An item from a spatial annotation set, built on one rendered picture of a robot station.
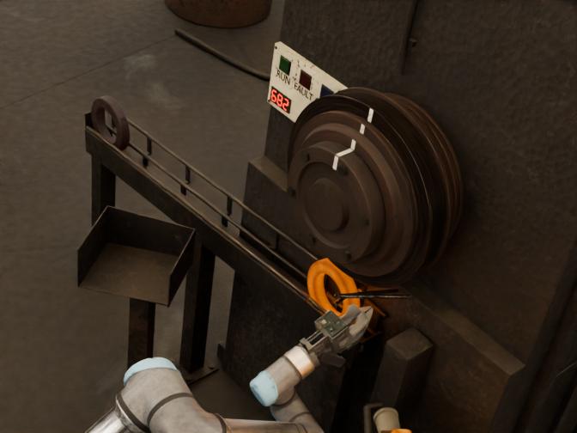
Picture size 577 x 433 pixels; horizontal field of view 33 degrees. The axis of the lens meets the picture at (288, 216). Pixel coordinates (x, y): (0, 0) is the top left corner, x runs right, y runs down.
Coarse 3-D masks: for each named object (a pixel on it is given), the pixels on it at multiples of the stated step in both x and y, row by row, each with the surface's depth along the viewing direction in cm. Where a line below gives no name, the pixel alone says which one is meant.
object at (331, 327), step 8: (328, 312) 238; (320, 320) 237; (328, 320) 236; (336, 320) 236; (320, 328) 235; (328, 328) 235; (336, 328) 235; (344, 328) 234; (312, 336) 236; (320, 336) 235; (328, 336) 234; (336, 336) 233; (344, 336) 238; (304, 344) 234; (312, 344) 235; (320, 344) 234; (328, 344) 237; (336, 344) 235; (344, 344) 238; (312, 352) 234; (320, 352) 237; (328, 352) 239; (336, 352) 239
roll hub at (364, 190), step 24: (336, 144) 216; (312, 168) 222; (360, 168) 211; (312, 192) 222; (336, 192) 216; (360, 192) 210; (312, 216) 229; (336, 216) 218; (360, 216) 213; (384, 216) 213; (336, 240) 224; (360, 240) 216
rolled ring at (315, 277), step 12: (324, 264) 248; (312, 276) 255; (324, 276) 256; (336, 276) 245; (348, 276) 245; (312, 288) 257; (324, 288) 258; (348, 288) 243; (324, 300) 257; (348, 300) 244; (336, 312) 255
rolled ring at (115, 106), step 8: (104, 96) 312; (96, 104) 314; (104, 104) 310; (112, 104) 308; (96, 112) 316; (112, 112) 307; (120, 112) 308; (96, 120) 318; (104, 120) 320; (120, 120) 307; (96, 128) 320; (104, 128) 320; (120, 128) 307; (128, 128) 309; (104, 136) 319; (120, 136) 309; (128, 136) 310; (120, 144) 311; (128, 144) 313
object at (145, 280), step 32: (96, 224) 267; (128, 224) 275; (160, 224) 272; (96, 256) 274; (128, 256) 276; (160, 256) 277; (192, 256) 275; (96, 288) 265; (128, 288) 266; (160, 288) 266; (128, 352) 287
